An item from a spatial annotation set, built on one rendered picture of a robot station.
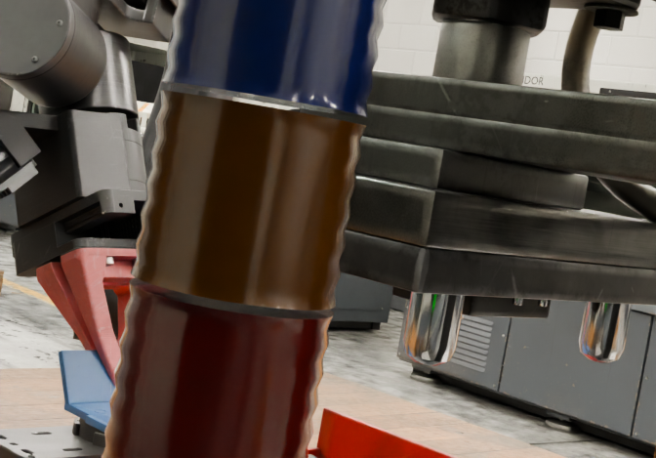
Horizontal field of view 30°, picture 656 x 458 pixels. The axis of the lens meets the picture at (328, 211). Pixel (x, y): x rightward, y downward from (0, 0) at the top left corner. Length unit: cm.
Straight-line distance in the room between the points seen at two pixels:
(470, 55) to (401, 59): 923
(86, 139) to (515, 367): 554
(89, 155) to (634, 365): 517
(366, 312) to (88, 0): 730
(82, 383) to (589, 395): 529
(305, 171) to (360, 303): 767
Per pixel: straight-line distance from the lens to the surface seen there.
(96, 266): 68
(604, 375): 586
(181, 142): 21
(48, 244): 70
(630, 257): 53
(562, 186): 52
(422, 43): 959
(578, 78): 58
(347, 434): 90
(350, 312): 786
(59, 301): 70
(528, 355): 612
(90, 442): 92
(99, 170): 69
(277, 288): 21
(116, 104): 71
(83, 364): 69
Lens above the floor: 115
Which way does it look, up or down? 3 degrees down
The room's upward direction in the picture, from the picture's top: 10 degrees clockwise
